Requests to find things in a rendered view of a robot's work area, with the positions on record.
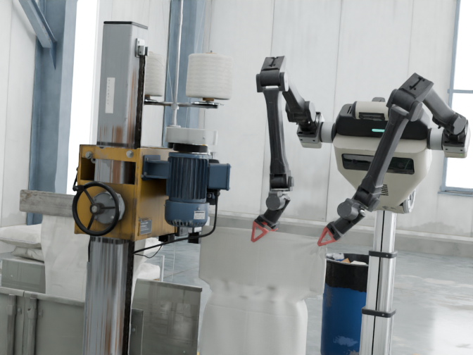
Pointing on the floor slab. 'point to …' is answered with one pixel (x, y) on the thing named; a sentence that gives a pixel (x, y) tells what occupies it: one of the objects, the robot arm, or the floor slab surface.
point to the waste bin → (343, 303)
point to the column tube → (116, 326)
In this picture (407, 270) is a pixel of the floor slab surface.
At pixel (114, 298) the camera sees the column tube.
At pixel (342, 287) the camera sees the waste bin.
